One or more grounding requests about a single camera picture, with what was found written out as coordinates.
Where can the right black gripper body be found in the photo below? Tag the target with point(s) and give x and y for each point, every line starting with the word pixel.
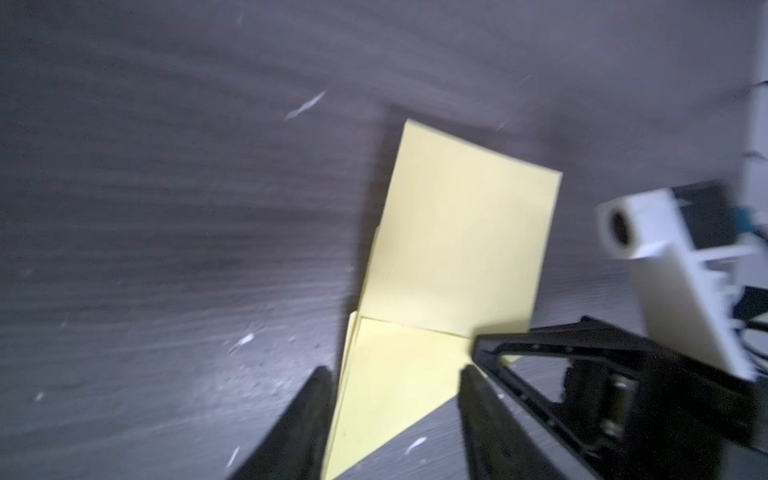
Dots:
pixel 706 424

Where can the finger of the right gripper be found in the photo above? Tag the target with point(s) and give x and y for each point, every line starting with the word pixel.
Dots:
pixel 604 415

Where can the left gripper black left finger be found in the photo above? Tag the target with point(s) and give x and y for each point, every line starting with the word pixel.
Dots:
pixel 295 446

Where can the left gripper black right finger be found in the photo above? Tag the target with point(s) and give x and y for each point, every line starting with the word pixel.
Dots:
pixel 496 446

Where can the yellow square paper sheet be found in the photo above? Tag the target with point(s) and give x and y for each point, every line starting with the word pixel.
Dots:
pixel 458 252

